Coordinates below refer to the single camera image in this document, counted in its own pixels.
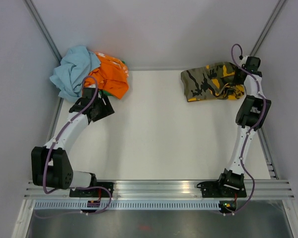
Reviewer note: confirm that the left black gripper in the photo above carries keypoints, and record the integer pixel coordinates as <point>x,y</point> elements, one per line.
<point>108,109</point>

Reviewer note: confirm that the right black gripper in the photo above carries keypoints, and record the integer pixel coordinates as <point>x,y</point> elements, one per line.
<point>236,81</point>

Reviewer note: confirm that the camouflage cargo trousers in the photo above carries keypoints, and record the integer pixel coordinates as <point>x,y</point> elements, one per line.
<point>211,82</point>

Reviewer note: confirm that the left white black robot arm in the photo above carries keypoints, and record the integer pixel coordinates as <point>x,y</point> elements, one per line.
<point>51,167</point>

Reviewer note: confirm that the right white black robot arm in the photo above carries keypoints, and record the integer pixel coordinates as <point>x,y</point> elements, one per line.
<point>250,118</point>

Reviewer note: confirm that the orange garment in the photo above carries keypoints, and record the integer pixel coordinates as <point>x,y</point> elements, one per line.
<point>94,75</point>

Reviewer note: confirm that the light blue garment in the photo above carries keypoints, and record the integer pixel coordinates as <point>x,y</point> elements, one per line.
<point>74,67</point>

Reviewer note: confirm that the right aluminium frame post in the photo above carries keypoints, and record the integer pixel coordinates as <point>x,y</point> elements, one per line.
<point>268,25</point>

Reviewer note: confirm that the aluminium frame post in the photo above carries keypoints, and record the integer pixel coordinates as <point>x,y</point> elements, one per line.
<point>43,29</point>
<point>268,25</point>

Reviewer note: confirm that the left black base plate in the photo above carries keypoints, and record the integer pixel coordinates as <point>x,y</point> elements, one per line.
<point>99,192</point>

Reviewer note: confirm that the white slotted cable duct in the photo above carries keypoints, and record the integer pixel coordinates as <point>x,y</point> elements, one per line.
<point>135,205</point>

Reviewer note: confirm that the aluminium mounting rail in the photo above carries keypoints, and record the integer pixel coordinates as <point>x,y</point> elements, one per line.
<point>265,189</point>

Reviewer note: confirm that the left aluminium frame post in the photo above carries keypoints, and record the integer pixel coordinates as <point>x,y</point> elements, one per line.
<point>43,29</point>

